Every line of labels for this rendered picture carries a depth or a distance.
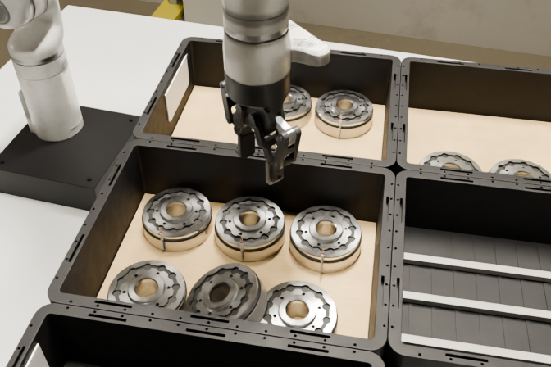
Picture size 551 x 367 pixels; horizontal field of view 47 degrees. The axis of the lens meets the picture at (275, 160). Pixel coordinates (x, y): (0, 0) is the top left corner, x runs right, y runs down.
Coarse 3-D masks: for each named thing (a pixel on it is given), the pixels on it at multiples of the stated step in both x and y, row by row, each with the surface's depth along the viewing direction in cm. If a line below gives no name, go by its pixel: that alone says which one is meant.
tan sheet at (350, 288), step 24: (288, 216) 97; (144, 240) 94; (288, 240) 94; (120, 264) 90; (192, 264) 90; (216, 264) 90; (264, 264) 90; (288, 264) 90; (360, 264) 90; (336, 288) 87; (360, 288) 87; (360, 312) 84; (360, 336) 82
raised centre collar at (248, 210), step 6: (240, 210) 93; (246, 210) 93; (252, 210) 93; (258, 210) 93; (234, 216) 92; (240, 216) 93; (258, 216) 93; (264, 216) 92; (234, 222) 91; (240, 222) 91; (258, 222) 91; (264, 222) 91; (240, 228) 91; (246, 228) 91; (252, 228) 91; (258, 228) 91
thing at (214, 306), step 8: (216, 280) 82; (224, 280) 82; (232, 280) 81; (208, 288) 82; (232, 288) 80; (208, 296) 81; (232, 296) 79; (208, 304) 80; (216, 304) 79; (224, 304) 79
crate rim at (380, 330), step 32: (128, 160) 92; (256, 160) 92; (320, 160) 92; (384, 192) 87; (384, 224) 83; (384, 256) 79; (384, 288) 75; (192, 320) 72; (224, 320) 72; (384, 320) 72; (384, 352) 71
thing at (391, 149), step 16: (176, 64) 110; (400, 64) 111; (160, 80) 107; (160, 96) 104; (144, 112) 100; (144, 128) 98; (192, 144) 95; (208, 144) 94; (224, 144) 94; (336, 160) 92; (352, 160) 92; (368, 160) 92; (384, 160) 92
